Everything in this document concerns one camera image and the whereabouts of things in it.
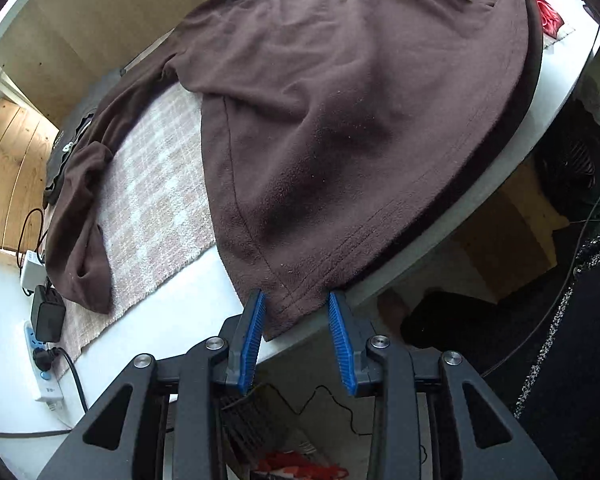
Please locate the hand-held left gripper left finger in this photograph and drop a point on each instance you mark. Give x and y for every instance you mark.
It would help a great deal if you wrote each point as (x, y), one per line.
(252, 340)

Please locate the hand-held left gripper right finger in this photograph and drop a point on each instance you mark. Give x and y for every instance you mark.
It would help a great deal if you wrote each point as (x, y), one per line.
(342, 345)

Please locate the brown fleece sweater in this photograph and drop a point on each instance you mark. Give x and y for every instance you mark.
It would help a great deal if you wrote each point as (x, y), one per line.
(330, 110)

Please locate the red garment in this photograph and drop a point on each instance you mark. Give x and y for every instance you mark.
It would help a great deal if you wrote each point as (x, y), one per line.
(550, 15)

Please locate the person's foot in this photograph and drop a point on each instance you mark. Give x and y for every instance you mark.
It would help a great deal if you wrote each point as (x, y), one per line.
(445, 320)

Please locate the red bag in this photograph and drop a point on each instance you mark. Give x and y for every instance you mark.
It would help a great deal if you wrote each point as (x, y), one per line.
(300, 470)

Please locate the black floor fan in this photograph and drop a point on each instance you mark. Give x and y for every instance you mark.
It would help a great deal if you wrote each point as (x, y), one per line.
(575, 160)

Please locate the pink plaid blanket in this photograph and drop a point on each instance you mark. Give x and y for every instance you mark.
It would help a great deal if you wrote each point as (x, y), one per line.
(160, 185)

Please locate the cardboard box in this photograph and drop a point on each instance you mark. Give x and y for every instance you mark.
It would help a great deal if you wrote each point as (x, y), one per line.
(505, 240)

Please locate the black power adapter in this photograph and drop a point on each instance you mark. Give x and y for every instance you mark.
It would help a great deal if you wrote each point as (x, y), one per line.
(49, 315)

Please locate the white power strip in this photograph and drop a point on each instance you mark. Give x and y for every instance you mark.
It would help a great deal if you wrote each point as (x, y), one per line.
(47, 385)

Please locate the white charger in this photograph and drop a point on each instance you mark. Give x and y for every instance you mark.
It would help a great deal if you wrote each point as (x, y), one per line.
(32, 271)

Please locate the person's dark speckled clothing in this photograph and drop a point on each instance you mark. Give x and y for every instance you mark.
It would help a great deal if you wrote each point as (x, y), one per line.
(580, 360)

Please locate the dark grey folded garment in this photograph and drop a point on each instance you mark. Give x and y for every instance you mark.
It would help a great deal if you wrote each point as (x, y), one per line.
(62, 160)

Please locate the pine plank panel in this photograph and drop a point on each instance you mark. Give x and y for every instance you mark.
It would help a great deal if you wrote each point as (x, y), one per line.
(10, 175)

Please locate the large light wooden board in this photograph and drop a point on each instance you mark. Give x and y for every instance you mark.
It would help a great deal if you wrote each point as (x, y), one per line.
(80, 35)

